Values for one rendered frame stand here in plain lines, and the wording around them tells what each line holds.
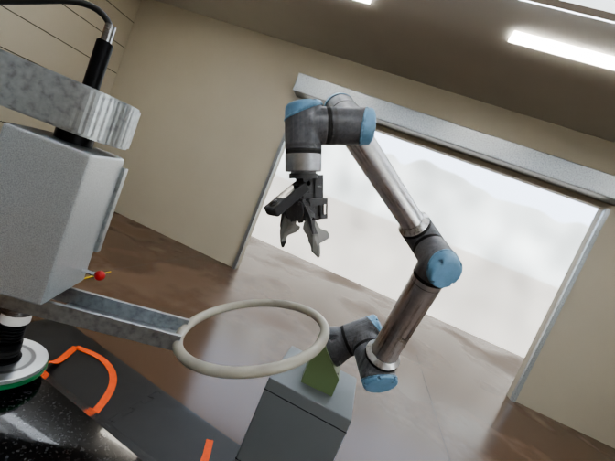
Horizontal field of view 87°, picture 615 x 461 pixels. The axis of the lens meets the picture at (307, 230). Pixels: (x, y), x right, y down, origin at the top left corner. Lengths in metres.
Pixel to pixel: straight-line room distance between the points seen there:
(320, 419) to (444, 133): 4.46
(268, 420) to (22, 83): 1.47
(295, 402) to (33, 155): 1.29
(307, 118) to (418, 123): 4.58
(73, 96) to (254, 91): 5.34
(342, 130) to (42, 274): 0.83
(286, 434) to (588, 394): 5.46
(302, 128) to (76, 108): 0.55
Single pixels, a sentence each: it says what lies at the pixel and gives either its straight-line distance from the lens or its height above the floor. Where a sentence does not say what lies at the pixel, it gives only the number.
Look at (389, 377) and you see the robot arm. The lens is 1.47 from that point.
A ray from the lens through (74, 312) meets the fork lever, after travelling 1.12.
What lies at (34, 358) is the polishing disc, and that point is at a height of 0.89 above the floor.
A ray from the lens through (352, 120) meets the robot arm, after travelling 0.80.
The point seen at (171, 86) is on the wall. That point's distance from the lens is 7.03.
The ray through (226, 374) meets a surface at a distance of 0.90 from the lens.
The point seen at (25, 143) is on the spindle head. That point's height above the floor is 1.52.
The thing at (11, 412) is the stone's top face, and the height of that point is 0.83.
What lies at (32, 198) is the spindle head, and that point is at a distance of 1.04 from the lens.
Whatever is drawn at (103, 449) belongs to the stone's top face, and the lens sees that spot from 1.17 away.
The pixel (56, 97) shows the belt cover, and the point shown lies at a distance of 1.02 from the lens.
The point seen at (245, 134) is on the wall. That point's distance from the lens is 6.04.
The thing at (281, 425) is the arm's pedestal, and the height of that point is 0.67.
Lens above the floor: 1.65
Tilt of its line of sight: 5 degrees down
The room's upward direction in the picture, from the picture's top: 22 degrees clockwise
